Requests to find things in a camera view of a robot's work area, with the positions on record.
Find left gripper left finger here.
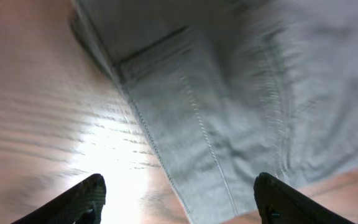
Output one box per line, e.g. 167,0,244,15
12,174,106,224

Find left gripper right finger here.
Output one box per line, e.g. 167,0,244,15
254,172,354,224

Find grey shorts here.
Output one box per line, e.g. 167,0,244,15
73,0,358,223

